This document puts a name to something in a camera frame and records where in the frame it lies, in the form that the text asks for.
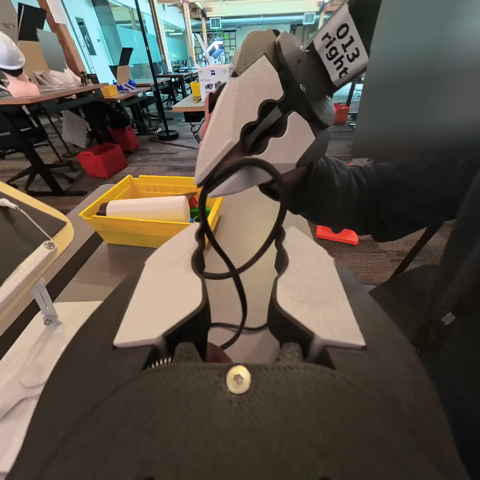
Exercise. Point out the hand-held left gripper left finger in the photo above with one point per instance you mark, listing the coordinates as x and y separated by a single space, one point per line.
161 300

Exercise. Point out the red bin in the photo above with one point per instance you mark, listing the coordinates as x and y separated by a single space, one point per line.
101 161
125 139

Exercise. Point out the yellow bin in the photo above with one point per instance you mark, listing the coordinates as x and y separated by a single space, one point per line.
127 229

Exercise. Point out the white printed box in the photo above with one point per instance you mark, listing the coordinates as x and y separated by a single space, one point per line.
214 81

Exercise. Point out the red block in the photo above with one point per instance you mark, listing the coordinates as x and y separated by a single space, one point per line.
193 201

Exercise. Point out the black board with wooden rim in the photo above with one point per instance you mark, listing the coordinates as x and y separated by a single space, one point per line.
19 240

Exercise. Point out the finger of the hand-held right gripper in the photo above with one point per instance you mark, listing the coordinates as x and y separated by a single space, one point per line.
232 112
285 146

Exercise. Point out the white roll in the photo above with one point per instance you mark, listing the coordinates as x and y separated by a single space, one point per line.
146 208

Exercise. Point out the black support post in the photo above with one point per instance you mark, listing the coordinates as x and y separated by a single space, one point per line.
154 75

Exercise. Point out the green block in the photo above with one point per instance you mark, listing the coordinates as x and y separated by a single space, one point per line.
199 214

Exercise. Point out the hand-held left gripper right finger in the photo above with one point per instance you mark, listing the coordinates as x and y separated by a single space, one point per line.
322 300

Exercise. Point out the person's left hand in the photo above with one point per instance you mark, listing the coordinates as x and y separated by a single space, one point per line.
219 354

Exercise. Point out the wooden table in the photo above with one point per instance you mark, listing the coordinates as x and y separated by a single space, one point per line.
195 105

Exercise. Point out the white stand base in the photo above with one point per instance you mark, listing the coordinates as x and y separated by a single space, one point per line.
37 360

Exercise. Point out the white hard hat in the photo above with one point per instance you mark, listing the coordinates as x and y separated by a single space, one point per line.
10 52

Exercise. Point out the long desk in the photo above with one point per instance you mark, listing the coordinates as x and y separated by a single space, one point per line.
45 94

